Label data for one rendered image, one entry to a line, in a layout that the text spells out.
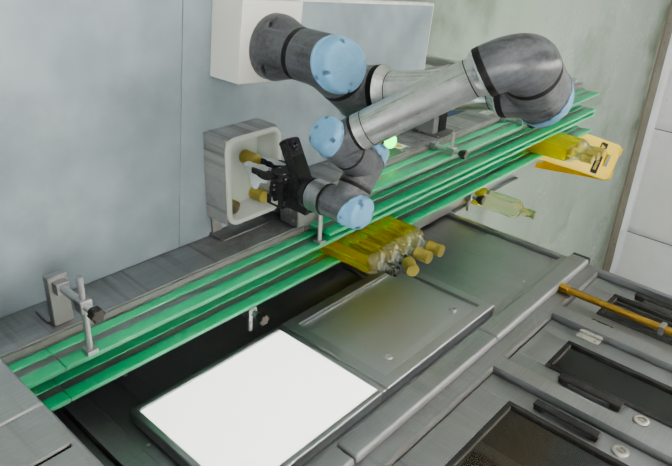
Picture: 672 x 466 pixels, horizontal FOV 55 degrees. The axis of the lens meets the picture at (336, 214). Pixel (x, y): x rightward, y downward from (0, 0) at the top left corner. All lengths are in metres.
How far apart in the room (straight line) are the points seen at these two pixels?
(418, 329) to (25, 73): 1.06
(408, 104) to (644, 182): 6.58
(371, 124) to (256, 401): 0.63
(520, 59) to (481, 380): 0.78
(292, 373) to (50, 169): 0.67
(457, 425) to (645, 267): 6.66
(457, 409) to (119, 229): 0.86
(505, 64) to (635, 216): 6.73
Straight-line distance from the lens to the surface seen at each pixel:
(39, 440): 0.92
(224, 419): 1.41
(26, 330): 1.42
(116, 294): 1.48
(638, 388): 1.75
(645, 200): 7.78
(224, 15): 1.51
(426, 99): 1.22
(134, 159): 1.49
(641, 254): 8.00
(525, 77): 1.21
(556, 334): 1.84
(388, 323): 1.69
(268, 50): 1.46
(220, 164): 1.56
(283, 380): 1.49
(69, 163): 1.42
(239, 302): 1.58
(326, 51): 1.36
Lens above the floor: 1.95
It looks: 36 degrees down
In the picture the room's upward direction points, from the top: 113 degrees clockwise
